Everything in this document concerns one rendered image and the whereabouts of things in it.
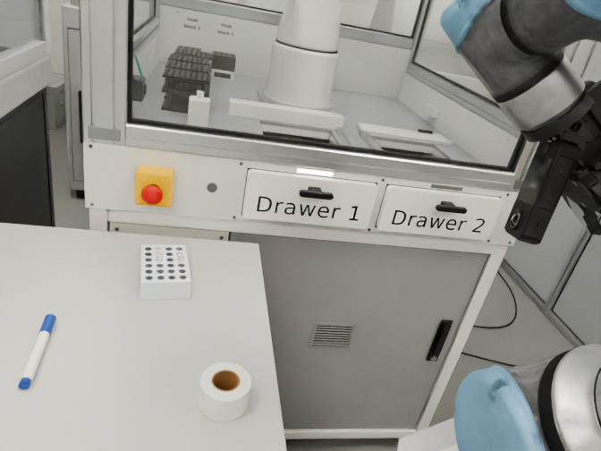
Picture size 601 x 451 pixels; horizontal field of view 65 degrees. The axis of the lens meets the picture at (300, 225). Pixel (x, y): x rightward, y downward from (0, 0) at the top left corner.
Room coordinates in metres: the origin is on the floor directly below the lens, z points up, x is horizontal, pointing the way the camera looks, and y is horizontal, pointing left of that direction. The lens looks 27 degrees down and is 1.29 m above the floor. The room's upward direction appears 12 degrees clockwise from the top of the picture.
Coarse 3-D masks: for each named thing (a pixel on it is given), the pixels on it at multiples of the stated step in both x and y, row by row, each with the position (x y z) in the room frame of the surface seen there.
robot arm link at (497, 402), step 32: (576, 352) 0.29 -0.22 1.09; (480, 384) 0.29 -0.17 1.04; (512, 384) 0.28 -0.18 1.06; (544, 384) 0.27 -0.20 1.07; (576, 384) 0.26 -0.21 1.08; (480, 416) 0.28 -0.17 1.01; (512, 416) 0.25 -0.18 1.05; (544, 416) 0.25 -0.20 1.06; (576, 416) 0.24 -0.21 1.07; (480, 448) 0.27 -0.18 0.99; (512, 448) 0.24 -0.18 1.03; (544, 448) 0.24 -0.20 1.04; (576, 448) 0.23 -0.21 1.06
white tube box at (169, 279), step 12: (144, 252) 0.73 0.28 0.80; (168, 252) 0.75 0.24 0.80; (144, 264) 0.70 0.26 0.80; (156, 264) 0.70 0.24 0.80; (168, 264) 0.72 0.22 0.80; (180, 264) 0.72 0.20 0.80; (144, 276) 0.66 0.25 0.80; (156, 276) 0.67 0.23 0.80; (168, 276) 0.68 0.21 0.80; (180, 276) 0.69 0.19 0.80; (144, 288) 0.65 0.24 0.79; (156, 288) 0.65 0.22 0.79; (168, 288) 0.66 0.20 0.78; (180, 288) 0.67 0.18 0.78; (144, 300) 0.65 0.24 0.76
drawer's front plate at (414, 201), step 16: (400, 192) 0.99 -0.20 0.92; (416, 192) 1.00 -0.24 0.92; (432, 192) 1.01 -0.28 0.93; (448, 192) 1.03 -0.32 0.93; (384, 208) 0.99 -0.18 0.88; (400, 208) 1.00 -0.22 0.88; (416, 208) 1.01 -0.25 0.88; (432, 208) 1.02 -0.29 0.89; (480, 208) 1.04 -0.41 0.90; (496, 208) 1.05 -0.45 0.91; (384, 224) 0.99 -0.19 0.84; (464, 224) 1.04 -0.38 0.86; (480, 224) 1.05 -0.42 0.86
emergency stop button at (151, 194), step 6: (150, 186) 0.82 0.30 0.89; (156, 186) 0.82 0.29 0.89; (144, 192) 0.81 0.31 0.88; (150, 192) 0.81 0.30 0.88; (156, 192) 0.82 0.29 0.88; (162, 192) 0.83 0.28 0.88; (144, 198) 0.81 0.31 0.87; (150, 198) 0.81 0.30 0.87; (156, 198) 0.82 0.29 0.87; (162, 198) 0.82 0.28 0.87; (150, 204) 0.82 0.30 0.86
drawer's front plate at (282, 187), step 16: (256, 176) 0.92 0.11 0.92; (272, 176) 0.92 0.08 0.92; (288, 176) 0.93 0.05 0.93; (304, 176) 0.95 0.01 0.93; (256, 192) 0.92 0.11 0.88; (272, 192) 0.92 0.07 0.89; (288, 192) 0.93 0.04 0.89; (336, 192) 0.96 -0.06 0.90; (352, 192) 0.97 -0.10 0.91; (368, 192) 0.98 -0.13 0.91; (256, 208) 0.92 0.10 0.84; (272, 208) 0.93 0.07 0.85; (288, 208) 0.93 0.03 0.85; (304, 208) 0.94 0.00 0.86; (352, 208) 0.97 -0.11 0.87; (368, 208) 0.98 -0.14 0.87; (320, 224) 0.95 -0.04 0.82; (336, 224) 0.96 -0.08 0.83; (352, 224) 0.97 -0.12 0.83
